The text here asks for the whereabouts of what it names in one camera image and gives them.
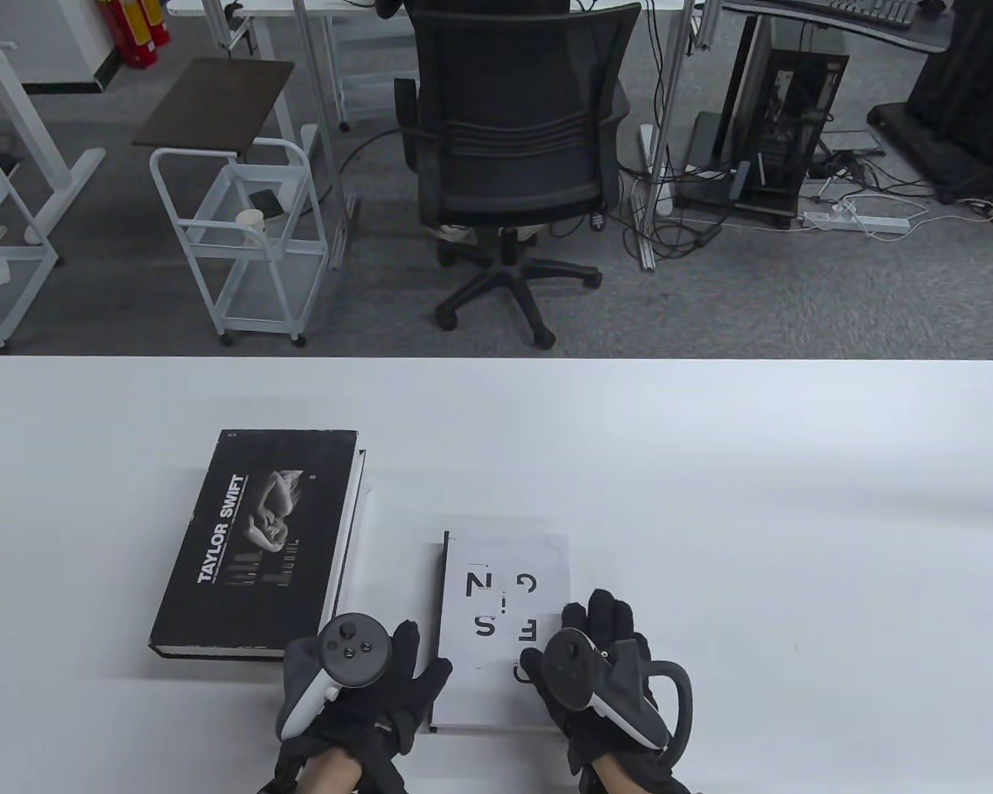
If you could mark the person's left hand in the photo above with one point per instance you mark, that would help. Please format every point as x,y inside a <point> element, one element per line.
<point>389,711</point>

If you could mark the person's right hand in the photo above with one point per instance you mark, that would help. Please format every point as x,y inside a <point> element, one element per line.
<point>612,620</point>

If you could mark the grey white controller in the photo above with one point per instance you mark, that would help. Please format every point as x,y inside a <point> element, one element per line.
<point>573,670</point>
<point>354,649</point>

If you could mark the white book black letters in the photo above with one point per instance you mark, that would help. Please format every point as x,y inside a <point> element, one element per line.
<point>505,546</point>

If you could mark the grey book green circle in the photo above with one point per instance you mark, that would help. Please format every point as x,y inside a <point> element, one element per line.
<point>364,475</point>

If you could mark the black photo cover book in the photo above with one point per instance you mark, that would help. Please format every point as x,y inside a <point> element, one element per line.
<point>298,463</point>

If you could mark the person's right forearm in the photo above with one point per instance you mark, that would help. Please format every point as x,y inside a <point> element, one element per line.
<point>629,782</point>

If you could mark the person's left forearm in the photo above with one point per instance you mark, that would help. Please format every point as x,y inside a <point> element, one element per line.
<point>331,777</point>

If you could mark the white rolling cart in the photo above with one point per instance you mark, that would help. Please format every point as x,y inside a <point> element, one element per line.
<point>256,294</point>

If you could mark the white power strip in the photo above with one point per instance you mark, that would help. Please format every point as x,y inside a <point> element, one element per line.
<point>861,222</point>

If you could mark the dark grey laptop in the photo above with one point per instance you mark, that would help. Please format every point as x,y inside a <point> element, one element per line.
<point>702,145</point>

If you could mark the black mesh office chair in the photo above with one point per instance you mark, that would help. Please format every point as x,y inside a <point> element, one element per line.
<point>513,124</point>

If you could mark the white paper cup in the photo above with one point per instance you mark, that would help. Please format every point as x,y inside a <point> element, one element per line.
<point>251,220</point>

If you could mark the black phone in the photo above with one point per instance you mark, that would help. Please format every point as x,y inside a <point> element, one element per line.
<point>265,201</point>

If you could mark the black computer tower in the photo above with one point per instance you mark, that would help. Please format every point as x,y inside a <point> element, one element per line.
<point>794,124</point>

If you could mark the grey floor plate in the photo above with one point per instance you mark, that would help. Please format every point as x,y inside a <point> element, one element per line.
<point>852,141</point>

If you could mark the white drawer unit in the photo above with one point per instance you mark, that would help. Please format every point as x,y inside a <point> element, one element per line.
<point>372,66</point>

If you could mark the black equipment stand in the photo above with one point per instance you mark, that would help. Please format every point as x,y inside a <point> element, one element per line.
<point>968,99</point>

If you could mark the dark brown table board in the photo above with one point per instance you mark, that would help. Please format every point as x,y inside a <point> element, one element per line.
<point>215,103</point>

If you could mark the dark keyboard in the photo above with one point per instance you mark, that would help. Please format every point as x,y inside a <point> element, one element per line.
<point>873,10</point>

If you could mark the black curved desk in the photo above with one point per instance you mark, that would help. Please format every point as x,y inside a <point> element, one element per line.
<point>931,37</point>

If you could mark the red fire extinguisher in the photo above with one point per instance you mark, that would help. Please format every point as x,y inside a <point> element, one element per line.
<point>157,21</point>
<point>136,37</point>

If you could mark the aluminium frame post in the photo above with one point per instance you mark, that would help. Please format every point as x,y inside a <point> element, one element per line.
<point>341,240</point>
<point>669,107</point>

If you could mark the white desk leg frame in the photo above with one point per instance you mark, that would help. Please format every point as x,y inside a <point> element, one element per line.
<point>12,99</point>

